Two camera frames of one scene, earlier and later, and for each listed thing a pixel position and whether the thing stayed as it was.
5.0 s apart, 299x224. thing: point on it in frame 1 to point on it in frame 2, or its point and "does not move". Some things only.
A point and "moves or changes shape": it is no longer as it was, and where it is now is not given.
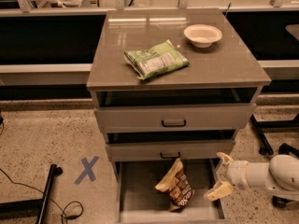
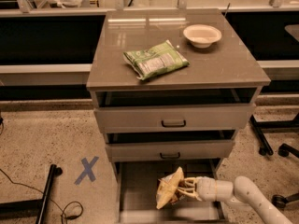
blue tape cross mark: (87, 170) does not move
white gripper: (234, 173) to (206, 188)
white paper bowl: (203, 35) does not move
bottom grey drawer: (140, 202) does not move
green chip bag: (156, 61) does not move
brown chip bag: (177, 186) moves or changes shape
